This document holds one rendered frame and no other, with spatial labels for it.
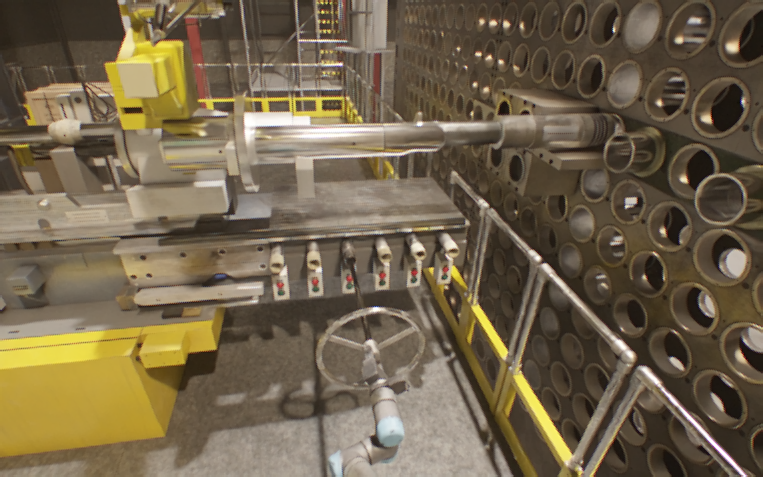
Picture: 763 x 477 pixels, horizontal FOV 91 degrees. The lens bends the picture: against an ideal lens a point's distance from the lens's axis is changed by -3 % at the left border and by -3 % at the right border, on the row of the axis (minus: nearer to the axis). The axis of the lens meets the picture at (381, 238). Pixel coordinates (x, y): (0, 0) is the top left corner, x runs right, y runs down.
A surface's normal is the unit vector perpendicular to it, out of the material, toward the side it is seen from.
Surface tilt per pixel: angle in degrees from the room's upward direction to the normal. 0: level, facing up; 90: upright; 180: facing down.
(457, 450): 0
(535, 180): 90
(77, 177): 90
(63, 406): 90
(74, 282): 90
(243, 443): 0
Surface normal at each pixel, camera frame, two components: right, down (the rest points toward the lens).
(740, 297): -0.98, 0.07
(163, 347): 0.03, -0.86
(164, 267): 0.19, 0.50
